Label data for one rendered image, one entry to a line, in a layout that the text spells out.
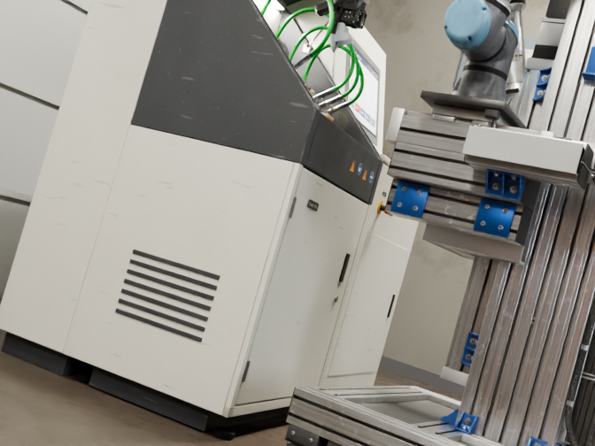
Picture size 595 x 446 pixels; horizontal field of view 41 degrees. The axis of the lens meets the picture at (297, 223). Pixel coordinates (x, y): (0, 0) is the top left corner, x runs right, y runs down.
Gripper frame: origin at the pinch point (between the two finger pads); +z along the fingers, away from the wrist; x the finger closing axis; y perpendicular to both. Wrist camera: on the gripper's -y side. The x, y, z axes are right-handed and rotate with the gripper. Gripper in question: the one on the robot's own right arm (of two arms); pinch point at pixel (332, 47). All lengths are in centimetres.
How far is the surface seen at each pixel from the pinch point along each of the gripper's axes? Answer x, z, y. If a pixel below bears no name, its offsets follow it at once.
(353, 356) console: 64, 99, 16
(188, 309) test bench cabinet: -34, 91, -6
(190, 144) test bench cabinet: -34, 45, -20
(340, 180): -0.8, 41.5, 15.4
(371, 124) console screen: 86, 5, -11
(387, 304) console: 91, 78, 16
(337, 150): -9.7, 34.1, 15.4
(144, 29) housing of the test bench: -34, 14, -47
